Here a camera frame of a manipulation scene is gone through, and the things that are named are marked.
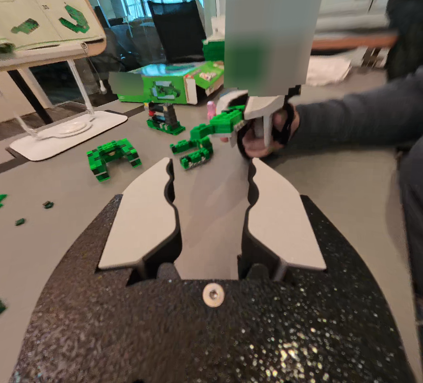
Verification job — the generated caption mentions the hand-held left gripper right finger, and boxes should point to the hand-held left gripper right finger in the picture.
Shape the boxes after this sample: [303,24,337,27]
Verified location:
[241,157,328,282]

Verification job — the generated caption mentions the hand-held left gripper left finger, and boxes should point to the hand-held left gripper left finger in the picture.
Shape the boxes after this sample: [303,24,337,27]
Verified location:
[98,157,183,280]

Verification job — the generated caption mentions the long green brick assembly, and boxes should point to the long green brick assembly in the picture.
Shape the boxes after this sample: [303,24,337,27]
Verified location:
[190,104,247,141]

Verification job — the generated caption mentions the person's right forearm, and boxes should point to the person's right forearm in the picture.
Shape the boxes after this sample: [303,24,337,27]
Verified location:
[288,68,423,156]

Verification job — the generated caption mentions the grey desk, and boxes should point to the grey desk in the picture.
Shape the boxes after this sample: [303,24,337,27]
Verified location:
[0,65,423,383]

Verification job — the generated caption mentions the person's right hand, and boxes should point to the person's right hand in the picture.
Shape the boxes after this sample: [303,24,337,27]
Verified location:
[242,108,300,159]

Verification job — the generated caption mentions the green and grey brick piece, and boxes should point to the green and grey brick piece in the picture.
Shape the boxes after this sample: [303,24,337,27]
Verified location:
[179,147,214,171]

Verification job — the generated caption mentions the flat green brick piece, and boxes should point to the flat green brick piece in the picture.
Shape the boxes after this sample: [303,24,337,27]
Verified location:
[170,137,212,156]

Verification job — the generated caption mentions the green plastic bin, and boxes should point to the green plastic bin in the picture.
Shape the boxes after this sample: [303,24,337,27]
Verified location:
[202,38,225,62]

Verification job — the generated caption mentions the green brick set box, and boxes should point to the green brick set box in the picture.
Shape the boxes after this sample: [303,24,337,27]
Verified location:
[117,61,225,105]

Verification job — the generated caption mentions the dark brick tower build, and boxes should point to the dark brick tower build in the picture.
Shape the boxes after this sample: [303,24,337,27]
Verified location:
[146,101,186,136]

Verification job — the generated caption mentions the green brick arch build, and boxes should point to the green brick arch build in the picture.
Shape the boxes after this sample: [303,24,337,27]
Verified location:
[86,138,143,182]

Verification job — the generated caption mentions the white plastic bag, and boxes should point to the white plastic bag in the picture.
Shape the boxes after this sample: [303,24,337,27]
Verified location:
[305,57,353,87]

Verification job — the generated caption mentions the black office chair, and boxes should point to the black office chair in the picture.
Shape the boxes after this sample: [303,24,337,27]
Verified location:
[147,0,207,64]

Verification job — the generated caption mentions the brown side table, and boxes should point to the brown side table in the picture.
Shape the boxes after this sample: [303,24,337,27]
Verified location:
[312,34,399,52]

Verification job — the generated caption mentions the clear stand with white base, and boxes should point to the clear stand with white base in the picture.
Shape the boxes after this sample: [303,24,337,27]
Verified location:
[0,41,129,162]

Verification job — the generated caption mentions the person's torso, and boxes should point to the person's torso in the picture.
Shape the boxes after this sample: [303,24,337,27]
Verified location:
[385,0,423,311]

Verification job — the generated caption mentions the instruction booklet on stand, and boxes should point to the instruction booklet on stand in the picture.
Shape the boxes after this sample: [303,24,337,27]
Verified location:
[0,0,107,72]

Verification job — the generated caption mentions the black table leg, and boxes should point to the black table leg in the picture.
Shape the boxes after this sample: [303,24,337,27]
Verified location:
[7,69,54,125]

